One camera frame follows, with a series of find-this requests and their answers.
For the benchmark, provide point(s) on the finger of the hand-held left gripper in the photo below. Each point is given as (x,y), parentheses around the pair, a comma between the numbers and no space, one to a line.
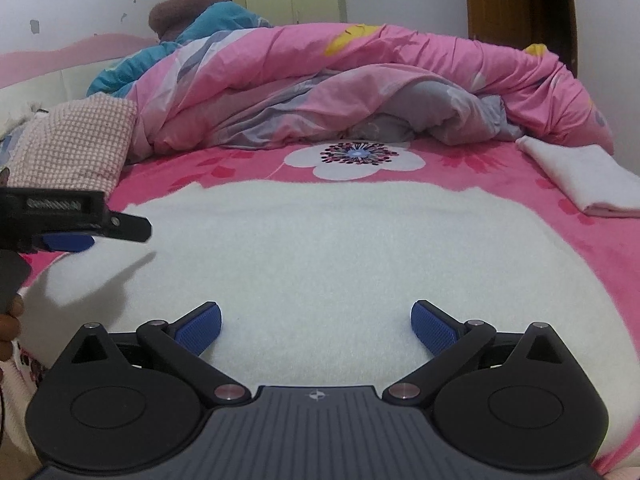
(70,243)
(132,229)

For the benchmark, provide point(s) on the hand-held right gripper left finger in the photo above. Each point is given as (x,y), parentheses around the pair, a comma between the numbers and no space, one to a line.
(200,327)

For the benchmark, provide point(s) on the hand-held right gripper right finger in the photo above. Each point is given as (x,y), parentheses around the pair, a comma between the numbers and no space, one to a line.
(435,327)

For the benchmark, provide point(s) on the cream fleece garment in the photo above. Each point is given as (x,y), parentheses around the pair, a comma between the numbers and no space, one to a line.
(325,260)

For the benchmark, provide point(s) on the pile of mixed clothes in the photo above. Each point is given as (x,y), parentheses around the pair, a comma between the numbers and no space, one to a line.
(15,130)

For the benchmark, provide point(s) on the person's left hand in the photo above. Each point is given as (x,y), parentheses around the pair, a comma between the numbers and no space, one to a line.
(9,330)

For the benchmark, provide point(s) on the pink checked pillow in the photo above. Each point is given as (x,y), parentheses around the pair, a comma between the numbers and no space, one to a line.
(75,145)

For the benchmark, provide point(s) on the pink and white headboard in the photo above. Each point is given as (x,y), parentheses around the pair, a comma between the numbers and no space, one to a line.
(50,75)

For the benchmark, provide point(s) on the pink floral blanket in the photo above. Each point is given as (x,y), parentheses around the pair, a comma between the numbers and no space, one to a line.
(600,245)

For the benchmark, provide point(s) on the folded white garment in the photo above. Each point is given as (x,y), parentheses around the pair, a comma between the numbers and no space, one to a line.
(575,175)

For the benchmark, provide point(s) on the pink and grey quilt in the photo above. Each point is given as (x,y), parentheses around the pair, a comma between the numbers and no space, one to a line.
(400,60)

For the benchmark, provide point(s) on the brown wooden door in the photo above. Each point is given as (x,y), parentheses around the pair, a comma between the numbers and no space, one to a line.
(500,0)

